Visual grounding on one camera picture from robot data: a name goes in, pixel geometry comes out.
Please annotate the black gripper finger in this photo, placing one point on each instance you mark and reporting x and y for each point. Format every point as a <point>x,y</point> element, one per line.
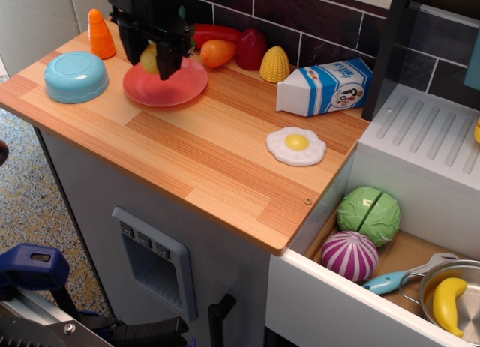
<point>169,60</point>
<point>132,43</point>

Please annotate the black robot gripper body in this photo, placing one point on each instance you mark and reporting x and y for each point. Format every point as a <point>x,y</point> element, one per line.
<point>154,20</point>

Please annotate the yellow toy potato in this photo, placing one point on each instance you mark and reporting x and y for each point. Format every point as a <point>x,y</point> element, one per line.
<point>148,59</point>

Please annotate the teal plastic plate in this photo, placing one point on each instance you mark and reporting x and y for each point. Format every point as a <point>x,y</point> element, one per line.
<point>182,12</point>

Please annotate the pink plastic plate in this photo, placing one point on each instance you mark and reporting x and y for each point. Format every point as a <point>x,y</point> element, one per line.
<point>183,86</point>

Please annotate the orange toy carrot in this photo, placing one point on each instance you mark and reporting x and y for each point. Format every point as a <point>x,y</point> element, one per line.
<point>100,38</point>

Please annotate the red toy chili pepper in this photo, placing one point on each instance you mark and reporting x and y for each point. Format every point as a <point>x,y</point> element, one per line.
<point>206,32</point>

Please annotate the orange toy vegetable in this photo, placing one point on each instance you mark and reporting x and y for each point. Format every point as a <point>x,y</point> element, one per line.
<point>216,53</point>

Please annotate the light blue upturned bowl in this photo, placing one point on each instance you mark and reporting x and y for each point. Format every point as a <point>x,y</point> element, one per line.
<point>76,77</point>

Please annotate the dark red toy pepper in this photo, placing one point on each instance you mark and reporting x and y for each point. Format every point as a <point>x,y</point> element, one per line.
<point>251,48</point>

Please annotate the yellow toy corn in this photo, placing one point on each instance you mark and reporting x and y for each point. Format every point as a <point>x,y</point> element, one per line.
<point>275,66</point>

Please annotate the toy fried egg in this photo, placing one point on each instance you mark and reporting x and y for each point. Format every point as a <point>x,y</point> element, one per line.
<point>296,147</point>

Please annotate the blue white milk carton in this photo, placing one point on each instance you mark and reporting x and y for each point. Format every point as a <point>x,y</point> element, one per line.
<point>319,89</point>

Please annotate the grey toy ice dispenser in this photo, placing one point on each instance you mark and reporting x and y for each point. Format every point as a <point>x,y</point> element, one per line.
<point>160,266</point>

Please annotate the blue clamp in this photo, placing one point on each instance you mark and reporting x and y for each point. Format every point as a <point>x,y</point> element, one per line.
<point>33,267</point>

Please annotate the grey ridged drainboard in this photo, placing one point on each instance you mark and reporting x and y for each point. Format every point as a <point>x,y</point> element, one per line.
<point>428,136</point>

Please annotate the green toy cabbage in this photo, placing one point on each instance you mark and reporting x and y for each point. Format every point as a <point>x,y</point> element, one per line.
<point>370,212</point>

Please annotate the purple striped toy onion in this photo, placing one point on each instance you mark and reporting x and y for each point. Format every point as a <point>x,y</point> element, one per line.
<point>351,255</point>

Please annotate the black clamp bar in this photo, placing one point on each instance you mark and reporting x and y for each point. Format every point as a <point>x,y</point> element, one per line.
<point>168,332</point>

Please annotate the yellow toy at right edge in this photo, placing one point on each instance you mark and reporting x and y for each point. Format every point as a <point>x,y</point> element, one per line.
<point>477,131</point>

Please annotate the yellow toy banana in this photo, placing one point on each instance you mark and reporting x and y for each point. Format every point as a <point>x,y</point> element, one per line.
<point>444,304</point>

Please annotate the steel toy pot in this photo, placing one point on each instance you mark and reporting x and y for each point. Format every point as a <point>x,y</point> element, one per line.
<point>467,303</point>

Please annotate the black cabinet door handle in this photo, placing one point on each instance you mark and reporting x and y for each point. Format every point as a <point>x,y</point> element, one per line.
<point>217,312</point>

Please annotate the teal handled toy utensil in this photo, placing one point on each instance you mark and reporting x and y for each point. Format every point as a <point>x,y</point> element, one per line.
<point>390,282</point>

